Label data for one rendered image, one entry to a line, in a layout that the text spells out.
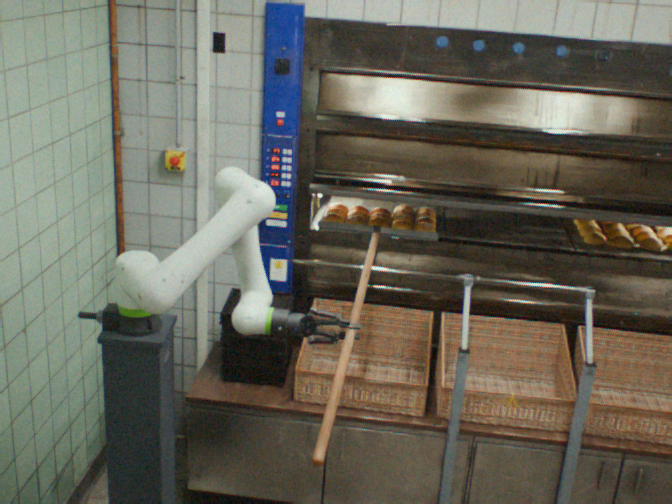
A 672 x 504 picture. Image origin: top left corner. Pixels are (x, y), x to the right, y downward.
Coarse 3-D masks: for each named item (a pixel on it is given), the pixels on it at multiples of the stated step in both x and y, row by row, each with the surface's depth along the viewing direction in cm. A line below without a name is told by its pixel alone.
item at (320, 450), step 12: (372, 240) 346; (372, 252) 333; (360, 288) 297; (360, 300) 287; (360, 312) 281; (348, 336) 260; (348, 348) 253; (348, 360) 247; (336, 372) 238; (336, 384) 231; (336, 396) 225; (336, 408) 221; (324, 420) 214; (324, 432) 208; (324, 444) 204; (324, 456) 200
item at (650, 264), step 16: (352, 240) 364; (368, 240) 363; (384, 240) 362; (400, 240) 361; (416, 240) 360; (432, 240) 360; (448, 240) 362; (464, 240) 363; (512, 256) 358; (528, 256) 357; (544, 256) 356; (560, 256) 355; (576, 256) 355; (592, 256) 354; (608, 256) 355; (624, 256) 357
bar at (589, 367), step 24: (312, 264) 330; (336, 264) 329; (360, 264) 329; (528, 288) 323; (552, 288) 321; (576, 288) 321; (456, 384) 316; (456, 408) 320; (576, 408) 315; (456, 432) 323; (576, 432) 317; (576, 456) 321
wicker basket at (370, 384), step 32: (384, 320) 370; (416, 320) 368; (320, 352) 375; (352, 352) 374; (416, 352) 370; (320, 384) 335; (352, 384) 333; (384, 384) 331; (416, 384) 329; (416, 416) 334
